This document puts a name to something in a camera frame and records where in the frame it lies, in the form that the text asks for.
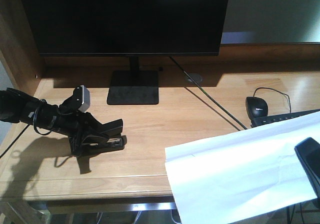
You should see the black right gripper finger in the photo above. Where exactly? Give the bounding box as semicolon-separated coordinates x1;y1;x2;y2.
294;137;320;198

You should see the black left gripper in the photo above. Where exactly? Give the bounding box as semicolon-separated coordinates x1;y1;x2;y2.
56;112;102;157

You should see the black stapler with orange band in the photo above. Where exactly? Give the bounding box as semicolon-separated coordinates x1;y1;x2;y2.
80;119;126;156

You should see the white paper sheet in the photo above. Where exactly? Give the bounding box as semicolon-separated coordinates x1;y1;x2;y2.
165;112;320;224

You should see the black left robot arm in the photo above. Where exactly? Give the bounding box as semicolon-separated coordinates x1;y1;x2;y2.
0;85;108;156

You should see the wooden desk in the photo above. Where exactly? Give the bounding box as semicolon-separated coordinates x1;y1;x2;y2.
0;0;320;215

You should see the black keyboard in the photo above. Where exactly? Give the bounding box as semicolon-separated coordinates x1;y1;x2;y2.
251;109;320;128

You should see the black computer mouse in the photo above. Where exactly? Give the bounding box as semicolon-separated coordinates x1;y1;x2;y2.
245;96;268;120

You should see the black computer monitor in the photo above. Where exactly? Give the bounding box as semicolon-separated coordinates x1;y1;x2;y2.
21;0;228;105

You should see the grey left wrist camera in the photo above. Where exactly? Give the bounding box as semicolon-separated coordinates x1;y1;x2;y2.
59;85;91;114

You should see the black monitor cable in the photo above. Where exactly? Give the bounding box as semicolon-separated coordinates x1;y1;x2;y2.
168;56;248;130

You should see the grey desk cable grommet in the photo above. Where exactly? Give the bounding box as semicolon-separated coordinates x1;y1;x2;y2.
185;73;203;84

